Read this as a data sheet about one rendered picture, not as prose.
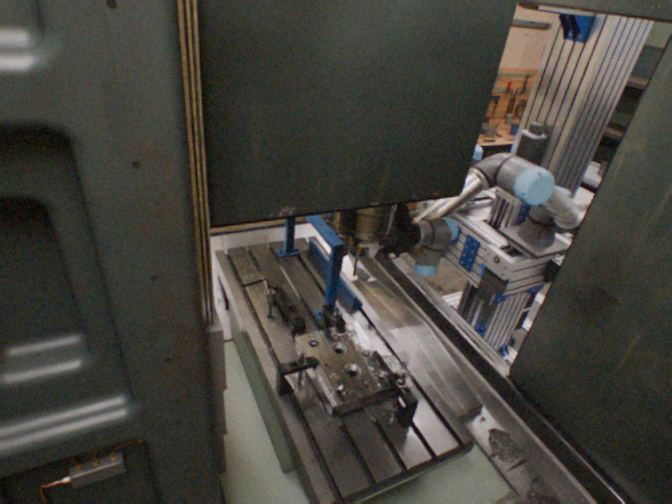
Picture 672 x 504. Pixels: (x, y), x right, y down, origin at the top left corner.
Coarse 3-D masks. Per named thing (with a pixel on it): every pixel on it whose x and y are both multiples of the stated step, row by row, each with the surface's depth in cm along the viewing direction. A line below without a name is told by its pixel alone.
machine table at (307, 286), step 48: (240, 288) 175; (288, 288) 173; (288, 336) 151; (384, 336) 156; (288, 432) 120; (336, 432) 121; (384, 432) 123; (432, 432) 124; (336, 480) 109; (384, 480) 111
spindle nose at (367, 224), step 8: (368, 208) 101; (376, 208) 101; (384, 208) 102; (392, 208) 104; (336, 216) 107; (344, 216) 104; (352, 216) 103; (360, 216) 102; (368, 216) 102; (376, 216) 102; (384, 216) 103; (392, 216) 106; (336, 224) 108; (344, 224) 105; (352, 224) 104; (360, 224) 103; (368, 224) 103; (376, 224) 103; (384, 224) 105; (392, 224) 109; (344, 232) 106; (352, 232) 105; (360, 232) 104; (368, 232) 104; (376, 232) 105; (384, 232) 107
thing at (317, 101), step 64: (256, 0) 62; (320, 0) 66; (384, 0) 70; (448, 0) 75; (512, 0) 81; (256, 64) 67; (320, 64) 71; (384, 64) 76; (448, 64) 82; (256, 128) 73; (320, 128) 78; (384, 128) 84; (448, 128) 91; (256, 192) 79; (320, 192) 86; (384, 192) 93; (448, 192) 102
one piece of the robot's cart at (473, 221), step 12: (456, 216) 209; (468, 216) 209; (480, 216) 210; (468, 228) 204; (480, 228) 200; (492, 228) 201; (480, 240) 197; (492, 240) 191; (504, 240) 192; (444, 252) 222; (456, 252) 214; (480, 252) 199; (456, 264) 215; (468, 276) 210
